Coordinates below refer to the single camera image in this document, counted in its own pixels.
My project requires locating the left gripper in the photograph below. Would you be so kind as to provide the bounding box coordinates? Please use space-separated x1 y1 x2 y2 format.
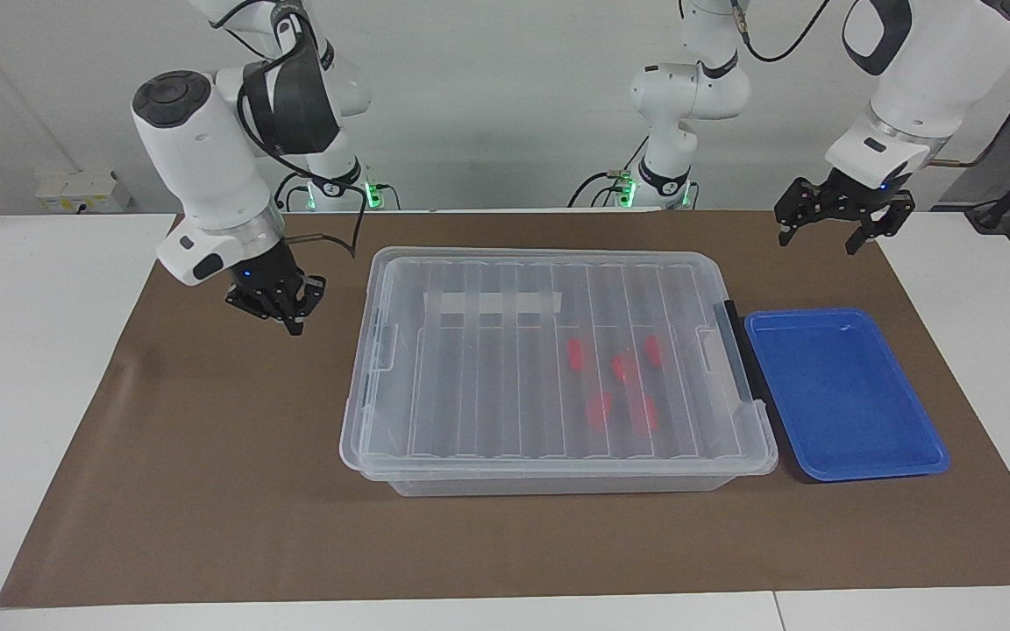
774 168 916 257

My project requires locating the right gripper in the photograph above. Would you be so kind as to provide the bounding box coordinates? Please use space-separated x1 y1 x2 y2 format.
224 238 328 337

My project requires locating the grey box latch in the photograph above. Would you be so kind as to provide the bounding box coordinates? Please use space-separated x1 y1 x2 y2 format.
713 300 766 407

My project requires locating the clear plastic lidded box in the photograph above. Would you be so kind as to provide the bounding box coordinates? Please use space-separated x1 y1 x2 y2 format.
338 248 779 479

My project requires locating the blue plastic tray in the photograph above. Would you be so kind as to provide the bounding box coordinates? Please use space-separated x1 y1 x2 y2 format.
743 307 951 483

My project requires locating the white wall socket box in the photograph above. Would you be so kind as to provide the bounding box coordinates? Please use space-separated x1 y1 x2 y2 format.
35 170 132 215

